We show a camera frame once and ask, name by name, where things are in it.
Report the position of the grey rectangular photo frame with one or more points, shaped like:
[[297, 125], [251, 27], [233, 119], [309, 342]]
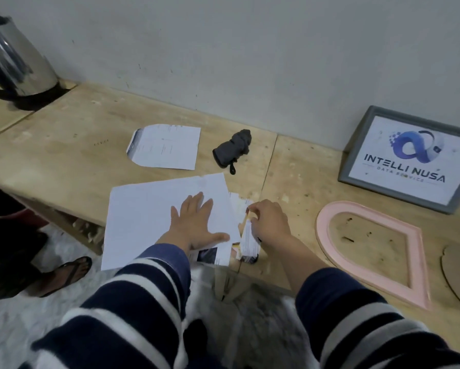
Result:
[[343, 176]]

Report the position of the pink arched photo frame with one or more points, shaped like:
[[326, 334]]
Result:
[[322, 226]]

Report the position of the white cut paper sheet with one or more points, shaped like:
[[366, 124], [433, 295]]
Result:
[[168, 147]]

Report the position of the large white paper sheet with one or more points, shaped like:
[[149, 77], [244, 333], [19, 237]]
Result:
[[145, 215]]

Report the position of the steel electric kettle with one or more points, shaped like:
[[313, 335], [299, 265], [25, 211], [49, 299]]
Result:
[[14, 61]]

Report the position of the black cleaning cloth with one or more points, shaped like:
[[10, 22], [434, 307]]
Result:
[[232, 149]]

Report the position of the person's left hand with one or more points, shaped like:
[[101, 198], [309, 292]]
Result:
[[195, 226]]

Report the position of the person's right forearm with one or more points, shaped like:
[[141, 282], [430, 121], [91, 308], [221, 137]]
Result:
[[353, 322]]

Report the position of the person's left forearm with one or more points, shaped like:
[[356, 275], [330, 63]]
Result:
[[137, 303]]

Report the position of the double-sided arched brochure picture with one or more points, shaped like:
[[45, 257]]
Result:
[[249, 245]]

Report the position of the person's right hand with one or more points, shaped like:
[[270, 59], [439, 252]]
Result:
[[270, 224]]

